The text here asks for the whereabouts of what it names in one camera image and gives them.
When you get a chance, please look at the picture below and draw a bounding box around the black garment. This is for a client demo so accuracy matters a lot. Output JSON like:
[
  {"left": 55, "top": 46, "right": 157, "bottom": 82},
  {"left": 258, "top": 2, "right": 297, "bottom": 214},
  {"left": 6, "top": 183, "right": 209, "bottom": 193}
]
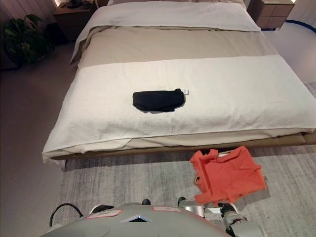
[{"left": 132, "top": 87, "right": 190, "bottom": 115}]

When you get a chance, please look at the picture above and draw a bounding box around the orange shirt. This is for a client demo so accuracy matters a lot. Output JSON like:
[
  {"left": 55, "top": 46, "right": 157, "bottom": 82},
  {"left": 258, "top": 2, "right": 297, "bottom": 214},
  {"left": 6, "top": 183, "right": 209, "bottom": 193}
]
[{"left": 189, "top": 146, "right": 268, "bottom": 205}]

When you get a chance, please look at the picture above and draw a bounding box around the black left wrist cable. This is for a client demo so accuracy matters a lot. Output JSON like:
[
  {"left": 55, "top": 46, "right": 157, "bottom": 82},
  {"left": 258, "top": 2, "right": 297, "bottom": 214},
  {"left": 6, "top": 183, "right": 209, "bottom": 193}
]
[{"left": 50, "top": 202, "right": 82, "bottom": 227}]

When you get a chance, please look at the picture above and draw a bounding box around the grey striped rug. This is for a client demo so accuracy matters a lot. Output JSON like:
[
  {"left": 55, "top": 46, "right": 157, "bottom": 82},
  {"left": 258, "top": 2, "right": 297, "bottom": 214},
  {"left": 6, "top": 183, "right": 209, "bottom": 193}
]
[{"left": 55, "top": 144, "right": 316, "bottom": 237}]

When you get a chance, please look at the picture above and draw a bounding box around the white sticker red border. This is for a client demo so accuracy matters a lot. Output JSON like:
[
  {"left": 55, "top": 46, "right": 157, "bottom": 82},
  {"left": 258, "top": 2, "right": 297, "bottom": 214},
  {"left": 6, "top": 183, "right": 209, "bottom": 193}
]
[
  {"left": 85, "top": 209, "right": 123, "bottom": 220},
  {"left": 151, "top": 205, "right": 182, "bottom": 213}
]

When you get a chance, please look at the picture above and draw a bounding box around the silver robot torso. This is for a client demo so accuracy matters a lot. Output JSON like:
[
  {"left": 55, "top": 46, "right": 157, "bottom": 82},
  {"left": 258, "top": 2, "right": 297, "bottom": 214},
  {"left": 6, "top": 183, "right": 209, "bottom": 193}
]
[{"left": 44, "top": 202, "right": 233, "bottom": 237}]

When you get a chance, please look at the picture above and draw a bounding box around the blue hose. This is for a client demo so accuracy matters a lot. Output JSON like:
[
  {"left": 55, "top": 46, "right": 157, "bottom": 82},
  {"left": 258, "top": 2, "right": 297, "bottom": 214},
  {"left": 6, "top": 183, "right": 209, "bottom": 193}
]
[{"left": 285, "top": 19, "right": 316, "bottom": 29}]

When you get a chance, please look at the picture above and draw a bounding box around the white folded-back bed sheet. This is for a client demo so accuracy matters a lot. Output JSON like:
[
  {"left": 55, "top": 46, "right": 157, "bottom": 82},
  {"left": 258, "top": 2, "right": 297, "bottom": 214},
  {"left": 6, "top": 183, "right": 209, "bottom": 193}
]
[{"left": 70, "top": 1, "right": 262, "bottom": 65}]

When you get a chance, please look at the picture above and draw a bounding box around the black box on floor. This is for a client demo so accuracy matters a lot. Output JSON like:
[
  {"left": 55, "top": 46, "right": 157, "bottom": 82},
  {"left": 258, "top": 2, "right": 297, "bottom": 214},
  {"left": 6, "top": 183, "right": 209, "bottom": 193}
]
[{"left": 45, "top": 22, "right": 68, "bottom": 45}]

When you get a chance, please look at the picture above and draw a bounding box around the silver right robot leg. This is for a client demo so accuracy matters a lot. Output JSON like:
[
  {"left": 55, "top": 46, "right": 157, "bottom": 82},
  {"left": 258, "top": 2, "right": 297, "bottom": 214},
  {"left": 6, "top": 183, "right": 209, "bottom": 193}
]
[{"left": 177, "top": 196, "right": 206, "bottom": 218}]

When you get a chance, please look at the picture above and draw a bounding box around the wooden nightstand with dark items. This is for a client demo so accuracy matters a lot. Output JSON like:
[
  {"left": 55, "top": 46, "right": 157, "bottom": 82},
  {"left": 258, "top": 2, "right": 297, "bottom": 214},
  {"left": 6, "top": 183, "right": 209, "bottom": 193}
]
[{"left": 53, "top": 0, "right": 100, "bottom": 42}]

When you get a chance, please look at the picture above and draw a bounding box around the black device on nightstand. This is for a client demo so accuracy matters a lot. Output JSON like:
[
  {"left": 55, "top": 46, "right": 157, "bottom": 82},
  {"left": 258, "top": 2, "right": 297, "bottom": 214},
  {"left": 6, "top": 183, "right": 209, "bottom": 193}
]
[{"left": 65, "top": 0, "right": 82, "bottom": 9}]

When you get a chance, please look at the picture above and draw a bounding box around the wooden nightstand with square drawers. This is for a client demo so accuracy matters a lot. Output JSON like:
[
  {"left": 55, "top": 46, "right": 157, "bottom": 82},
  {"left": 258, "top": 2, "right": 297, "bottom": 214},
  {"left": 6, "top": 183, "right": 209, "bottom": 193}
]
[{"left": 246, "top": 0, "right": 296, "bottom": 32}]

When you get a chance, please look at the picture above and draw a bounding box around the low wooden bed frame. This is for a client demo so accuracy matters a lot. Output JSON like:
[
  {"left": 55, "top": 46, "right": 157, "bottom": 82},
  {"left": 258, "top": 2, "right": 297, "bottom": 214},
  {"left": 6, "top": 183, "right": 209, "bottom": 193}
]
[{"left": 44, "top": 132, "right": 316, "bottom": 171}]

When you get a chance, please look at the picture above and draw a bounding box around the dark green potted plant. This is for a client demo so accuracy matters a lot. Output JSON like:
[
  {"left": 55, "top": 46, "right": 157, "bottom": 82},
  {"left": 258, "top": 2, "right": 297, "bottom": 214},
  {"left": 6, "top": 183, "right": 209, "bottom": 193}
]
[{"left": 3, "top": 13, "right": 54, "bottom": 66}]

